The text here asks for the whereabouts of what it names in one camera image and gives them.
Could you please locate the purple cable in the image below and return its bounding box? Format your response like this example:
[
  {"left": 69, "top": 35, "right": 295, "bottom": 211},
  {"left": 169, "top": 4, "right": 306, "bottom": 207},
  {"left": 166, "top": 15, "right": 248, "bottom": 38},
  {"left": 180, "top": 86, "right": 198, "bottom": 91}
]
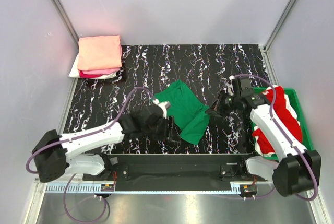
[
  {"left": 25, "top": 87, "right": 160, "bottom": 222},
  {"left": 216, "top": 74, "right": 319, "bottom": 202}
]

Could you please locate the aluminium frame rail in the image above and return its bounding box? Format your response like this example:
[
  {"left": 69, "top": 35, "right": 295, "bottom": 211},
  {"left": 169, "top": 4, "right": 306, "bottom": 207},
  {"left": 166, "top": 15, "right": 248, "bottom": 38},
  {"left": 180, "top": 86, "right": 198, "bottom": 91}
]
[{"left": 33, "top": 162, "right": 320, "bottom": 196}]

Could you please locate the green t shirt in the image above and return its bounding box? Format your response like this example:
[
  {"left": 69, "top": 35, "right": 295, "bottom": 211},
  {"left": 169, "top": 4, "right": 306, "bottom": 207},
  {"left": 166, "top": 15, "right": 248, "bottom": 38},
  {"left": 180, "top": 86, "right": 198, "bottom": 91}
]
[{"left": 154, "top": 80, "right": 210, "bottom": 145}]

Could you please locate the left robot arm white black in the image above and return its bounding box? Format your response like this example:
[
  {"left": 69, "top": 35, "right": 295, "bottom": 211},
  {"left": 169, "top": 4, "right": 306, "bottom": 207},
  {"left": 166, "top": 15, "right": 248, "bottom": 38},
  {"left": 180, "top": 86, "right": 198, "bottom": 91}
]
[{"left": 31, "top": 103, "right": 181, "bottom": 183}]

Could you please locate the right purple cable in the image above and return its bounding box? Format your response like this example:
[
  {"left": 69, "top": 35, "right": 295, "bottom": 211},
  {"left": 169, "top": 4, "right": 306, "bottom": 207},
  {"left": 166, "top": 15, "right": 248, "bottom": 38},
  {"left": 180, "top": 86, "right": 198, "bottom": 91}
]
[{"left": 216, "top": 74, "right": 319, "bottom": 202}]

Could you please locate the folded peach t shirt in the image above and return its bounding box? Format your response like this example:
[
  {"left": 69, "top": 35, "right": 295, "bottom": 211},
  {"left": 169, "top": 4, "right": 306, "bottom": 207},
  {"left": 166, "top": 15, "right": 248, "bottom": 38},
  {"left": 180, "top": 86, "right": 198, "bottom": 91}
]
[{"left": 77, "top": 35, "right": 122, "bottom": 71}]

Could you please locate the folded pink t shirt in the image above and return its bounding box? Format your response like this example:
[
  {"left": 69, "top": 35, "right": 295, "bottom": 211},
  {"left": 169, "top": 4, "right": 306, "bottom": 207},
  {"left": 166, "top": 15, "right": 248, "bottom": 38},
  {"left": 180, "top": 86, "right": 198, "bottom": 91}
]
[{"left": 79, "top": 68, "right": 120, "bottom": 79}]

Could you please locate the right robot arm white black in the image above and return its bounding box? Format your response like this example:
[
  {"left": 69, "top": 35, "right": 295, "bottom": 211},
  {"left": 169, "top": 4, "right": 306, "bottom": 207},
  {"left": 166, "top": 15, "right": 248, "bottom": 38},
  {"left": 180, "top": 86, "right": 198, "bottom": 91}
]
[{"left": 206, "top": 91, "right": 321, "bottom": 201}]

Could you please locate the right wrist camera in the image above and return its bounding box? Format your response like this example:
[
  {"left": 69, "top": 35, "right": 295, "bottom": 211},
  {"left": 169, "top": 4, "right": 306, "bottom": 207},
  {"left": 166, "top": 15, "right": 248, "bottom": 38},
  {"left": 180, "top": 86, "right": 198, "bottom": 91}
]
[{"left": 227, "top": 76, "right": 254, "bottom": 98}]

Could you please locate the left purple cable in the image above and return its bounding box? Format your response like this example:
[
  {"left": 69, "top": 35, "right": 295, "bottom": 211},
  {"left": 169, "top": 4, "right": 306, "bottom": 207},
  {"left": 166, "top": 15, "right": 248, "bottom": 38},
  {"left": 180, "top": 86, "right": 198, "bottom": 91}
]
[{"left": 25, "top": 87, "right": 160, "bottom": 222}]

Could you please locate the green plastic bin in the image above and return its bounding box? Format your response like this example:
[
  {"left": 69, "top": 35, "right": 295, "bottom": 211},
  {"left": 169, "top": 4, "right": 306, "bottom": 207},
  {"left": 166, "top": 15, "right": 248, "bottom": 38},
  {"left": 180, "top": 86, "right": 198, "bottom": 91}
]
[{"left": 253, "top": 88, "right": 314, "bottom": 161}]

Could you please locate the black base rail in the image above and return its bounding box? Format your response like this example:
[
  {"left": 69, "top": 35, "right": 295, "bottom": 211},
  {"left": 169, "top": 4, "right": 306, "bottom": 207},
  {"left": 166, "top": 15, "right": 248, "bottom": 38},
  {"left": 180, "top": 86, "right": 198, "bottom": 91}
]
[{"left": 72, "top": 154, "right": 262, "bottom": 194}]

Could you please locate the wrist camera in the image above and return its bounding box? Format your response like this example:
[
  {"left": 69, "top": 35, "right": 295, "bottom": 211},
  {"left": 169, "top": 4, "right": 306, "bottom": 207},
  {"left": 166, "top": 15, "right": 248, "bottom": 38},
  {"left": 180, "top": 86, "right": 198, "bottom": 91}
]
[
  {"left": 227, "top": 76, "right": 254, "bottom": 98},
  {"left": 152, "top": 99, "right": 171, "bottom": 119}
]

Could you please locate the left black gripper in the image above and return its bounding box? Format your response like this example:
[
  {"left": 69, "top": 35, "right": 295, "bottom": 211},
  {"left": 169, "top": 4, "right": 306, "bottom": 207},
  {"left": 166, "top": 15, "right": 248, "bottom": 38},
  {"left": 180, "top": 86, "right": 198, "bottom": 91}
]
[{"left": 143, "top": 115, "right": 180, "bottom": 142}]

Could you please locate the red white t shirt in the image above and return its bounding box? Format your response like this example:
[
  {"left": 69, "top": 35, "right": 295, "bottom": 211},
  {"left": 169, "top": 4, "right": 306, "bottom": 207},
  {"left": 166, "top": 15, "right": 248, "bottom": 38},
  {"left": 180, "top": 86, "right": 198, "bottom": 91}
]
[{"left": 252, "top": 85, "right": 303, "bottom": 157}]

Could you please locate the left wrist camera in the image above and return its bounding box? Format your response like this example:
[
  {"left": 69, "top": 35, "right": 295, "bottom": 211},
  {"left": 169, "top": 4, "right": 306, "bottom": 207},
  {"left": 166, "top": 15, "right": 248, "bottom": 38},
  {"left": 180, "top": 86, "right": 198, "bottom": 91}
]
[{"left": 152, "top": 99, "right": 171, "bottom": 119}]

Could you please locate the folded white t shirt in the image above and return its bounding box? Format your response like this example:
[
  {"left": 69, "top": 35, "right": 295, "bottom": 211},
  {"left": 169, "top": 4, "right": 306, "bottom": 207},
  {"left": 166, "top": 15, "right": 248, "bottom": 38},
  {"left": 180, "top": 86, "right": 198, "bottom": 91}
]
[{"left": 68, "top": 55, "right": 120, "bottom": 80}]

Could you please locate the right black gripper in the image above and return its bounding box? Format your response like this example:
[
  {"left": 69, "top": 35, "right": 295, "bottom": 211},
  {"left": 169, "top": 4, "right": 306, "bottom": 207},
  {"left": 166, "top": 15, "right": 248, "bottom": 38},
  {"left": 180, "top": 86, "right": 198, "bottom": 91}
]
[{"left": 205, "top": 89, "right": 240, "bottom": 119}]

